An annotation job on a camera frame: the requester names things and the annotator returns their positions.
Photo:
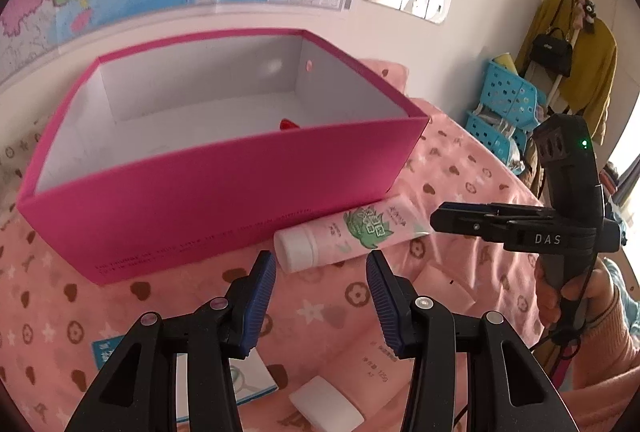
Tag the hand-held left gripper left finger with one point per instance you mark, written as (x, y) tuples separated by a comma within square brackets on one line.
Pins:
[(255, 307)]

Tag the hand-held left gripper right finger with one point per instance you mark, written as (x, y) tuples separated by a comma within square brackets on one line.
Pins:
[(387, 302)]

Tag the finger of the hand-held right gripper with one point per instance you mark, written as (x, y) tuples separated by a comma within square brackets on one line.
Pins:
[(465, 224), (475, 207)]

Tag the blue and white medicine box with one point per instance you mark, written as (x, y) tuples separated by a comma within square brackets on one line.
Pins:
[(252, 379)]

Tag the pink cream tube white cap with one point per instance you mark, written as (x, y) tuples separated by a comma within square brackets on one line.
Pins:
[(350, 232)]

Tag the pink cardboard box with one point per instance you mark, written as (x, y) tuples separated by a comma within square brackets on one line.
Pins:
[(225, 192)]

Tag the red corkscrew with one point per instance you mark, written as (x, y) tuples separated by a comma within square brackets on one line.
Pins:
[(289, 124)]

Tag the person's right forearm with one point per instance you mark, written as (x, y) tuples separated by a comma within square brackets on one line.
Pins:
[(610, 362)]

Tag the person's right hand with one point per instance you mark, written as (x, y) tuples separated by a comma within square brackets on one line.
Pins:
[(547, 299)]

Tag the pink printed blanket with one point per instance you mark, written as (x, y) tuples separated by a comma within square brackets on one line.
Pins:
[(325, 307)]

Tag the yellow coat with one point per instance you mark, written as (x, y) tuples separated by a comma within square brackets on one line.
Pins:
[(595, 76)]

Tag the black handbag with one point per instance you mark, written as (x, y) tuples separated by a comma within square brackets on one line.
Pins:
[(550, 51)]

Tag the yellow sponge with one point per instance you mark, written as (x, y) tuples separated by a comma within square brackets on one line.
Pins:
[(502, 61)]

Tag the small plush toy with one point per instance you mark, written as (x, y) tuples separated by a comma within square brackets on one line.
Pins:
[(585, 9)]

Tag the white wall switch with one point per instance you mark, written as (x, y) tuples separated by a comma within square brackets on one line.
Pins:
[(440, 6)]

